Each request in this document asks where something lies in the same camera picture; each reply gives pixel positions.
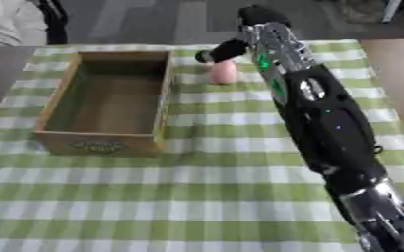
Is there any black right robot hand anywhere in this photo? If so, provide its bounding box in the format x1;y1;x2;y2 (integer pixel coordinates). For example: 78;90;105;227
193;4;294;64

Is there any tan cardboard box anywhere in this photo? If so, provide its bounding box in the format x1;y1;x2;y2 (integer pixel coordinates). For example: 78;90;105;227
31;50;174;158

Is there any pink egg-shaped toy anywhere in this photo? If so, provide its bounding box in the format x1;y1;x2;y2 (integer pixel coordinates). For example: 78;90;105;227
207;59;240;86

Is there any white tripod leg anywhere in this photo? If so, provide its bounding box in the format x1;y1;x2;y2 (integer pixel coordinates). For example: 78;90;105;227
381;0;404;24

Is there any black bag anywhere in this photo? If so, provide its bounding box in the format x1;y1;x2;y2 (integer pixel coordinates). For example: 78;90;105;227
36;0;71;45

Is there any person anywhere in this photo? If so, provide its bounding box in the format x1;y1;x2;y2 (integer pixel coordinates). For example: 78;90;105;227
0;0;50;55

